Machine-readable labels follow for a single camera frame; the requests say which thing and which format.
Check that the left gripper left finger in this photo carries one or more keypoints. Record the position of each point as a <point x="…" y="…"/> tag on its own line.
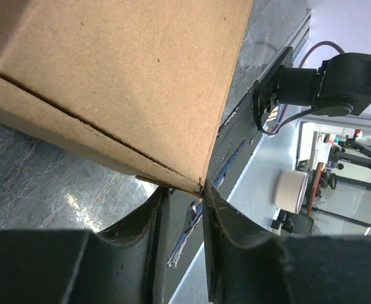
<point x="124" y="263"/>

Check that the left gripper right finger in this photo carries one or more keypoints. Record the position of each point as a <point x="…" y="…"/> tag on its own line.
<point x="245" y="263"/>

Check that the brown cardboard box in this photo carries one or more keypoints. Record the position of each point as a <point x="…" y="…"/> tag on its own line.
<point x="136" y="86"/>

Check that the white tape roll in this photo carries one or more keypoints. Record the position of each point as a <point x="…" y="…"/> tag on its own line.
<point x="290" y="190"/>

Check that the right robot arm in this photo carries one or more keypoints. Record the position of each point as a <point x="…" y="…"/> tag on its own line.
<point x="340" y="87"/>

